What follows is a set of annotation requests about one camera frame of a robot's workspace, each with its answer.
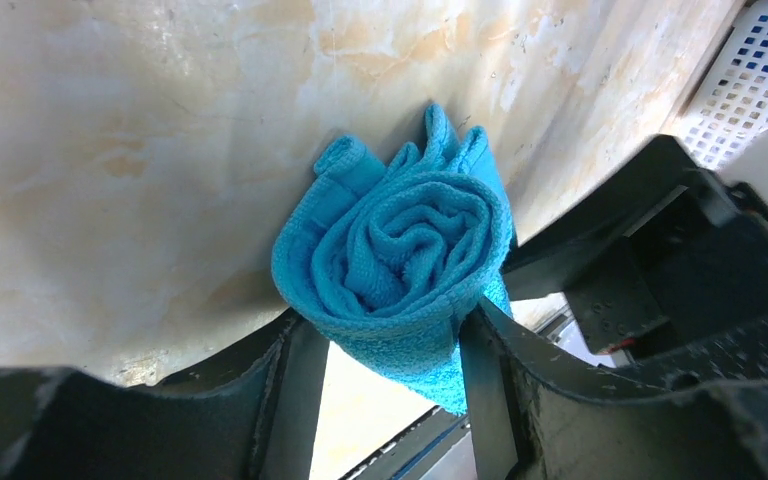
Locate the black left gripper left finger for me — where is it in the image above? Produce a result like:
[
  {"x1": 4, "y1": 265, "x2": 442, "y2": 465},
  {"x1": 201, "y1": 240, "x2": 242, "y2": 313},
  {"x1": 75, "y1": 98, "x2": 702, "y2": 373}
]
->
[{"x1": 0, "y1": 310, "x2": 328, "y2": 479}]

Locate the white plastic basket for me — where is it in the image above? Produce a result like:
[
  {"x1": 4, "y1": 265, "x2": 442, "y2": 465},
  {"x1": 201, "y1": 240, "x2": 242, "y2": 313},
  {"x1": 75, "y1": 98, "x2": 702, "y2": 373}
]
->
[{"x1": 675, "y1": 1, "x2": 768, "y2": 170}]

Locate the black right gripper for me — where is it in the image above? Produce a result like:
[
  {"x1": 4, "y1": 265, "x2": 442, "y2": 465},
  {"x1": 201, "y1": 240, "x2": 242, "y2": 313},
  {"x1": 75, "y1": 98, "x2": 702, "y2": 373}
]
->
[{"x1": 503, "y1": 135, "x2": 768, "y2": 356}]

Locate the teal small cloth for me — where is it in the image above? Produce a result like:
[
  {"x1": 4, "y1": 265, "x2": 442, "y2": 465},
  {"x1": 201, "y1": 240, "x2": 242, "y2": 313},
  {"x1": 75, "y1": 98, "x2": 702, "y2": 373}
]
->
[{"x1": 271, "y1": 104, "x2": 515, "y2": 415}]

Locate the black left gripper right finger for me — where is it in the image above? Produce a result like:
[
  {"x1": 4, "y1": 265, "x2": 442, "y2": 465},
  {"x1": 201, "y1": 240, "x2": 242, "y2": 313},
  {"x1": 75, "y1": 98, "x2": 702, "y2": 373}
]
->
[{"x1": 460, "y1": 300, "x2": 768, "y2": 479}]

